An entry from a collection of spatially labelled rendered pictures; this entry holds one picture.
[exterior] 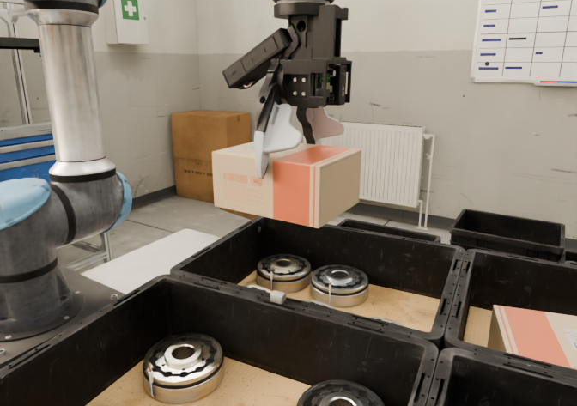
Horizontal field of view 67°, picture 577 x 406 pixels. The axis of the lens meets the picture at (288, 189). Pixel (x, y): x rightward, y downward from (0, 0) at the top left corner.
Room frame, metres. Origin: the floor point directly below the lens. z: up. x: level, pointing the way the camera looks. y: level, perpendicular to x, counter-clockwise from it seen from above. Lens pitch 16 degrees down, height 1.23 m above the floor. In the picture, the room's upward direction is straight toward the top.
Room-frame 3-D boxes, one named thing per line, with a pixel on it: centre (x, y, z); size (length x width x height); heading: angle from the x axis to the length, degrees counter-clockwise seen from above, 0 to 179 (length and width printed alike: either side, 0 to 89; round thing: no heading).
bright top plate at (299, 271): (0.77, 0.01, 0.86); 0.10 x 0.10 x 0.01
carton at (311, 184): (0.58, 0.00, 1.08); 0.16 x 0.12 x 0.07; 58
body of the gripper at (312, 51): (0.56, -0.02, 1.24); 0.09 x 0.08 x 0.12; 58
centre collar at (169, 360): (0.50, 0.14, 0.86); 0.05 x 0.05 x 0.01
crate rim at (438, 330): (0.65, -0.06, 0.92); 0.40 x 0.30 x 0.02; 64
